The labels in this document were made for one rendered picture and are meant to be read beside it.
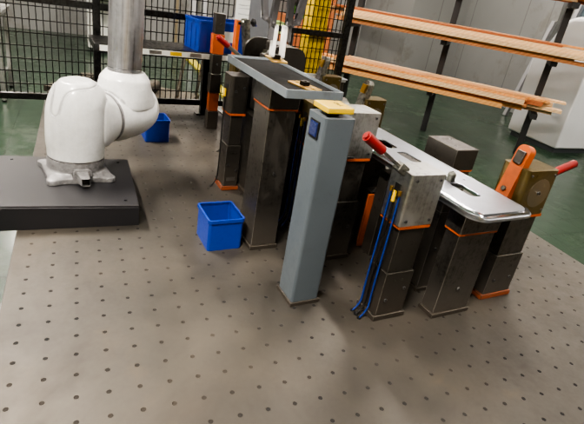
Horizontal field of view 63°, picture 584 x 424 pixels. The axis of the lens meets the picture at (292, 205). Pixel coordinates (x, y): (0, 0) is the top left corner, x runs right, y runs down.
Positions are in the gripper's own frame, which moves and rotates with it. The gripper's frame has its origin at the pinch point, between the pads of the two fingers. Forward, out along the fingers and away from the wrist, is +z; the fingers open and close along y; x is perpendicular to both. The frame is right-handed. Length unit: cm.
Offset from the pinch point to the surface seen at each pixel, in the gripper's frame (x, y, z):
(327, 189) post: -29.0, 6.9, 24.4
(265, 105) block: -3.7, -2.0, 14.4
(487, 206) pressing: -37, 40, 24
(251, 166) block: 0.8, -2.4, 31.7
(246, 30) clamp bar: 70, 6, 6
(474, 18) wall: 698, 543, -7
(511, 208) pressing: -37, 46, 24
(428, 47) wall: 713, 475, 55
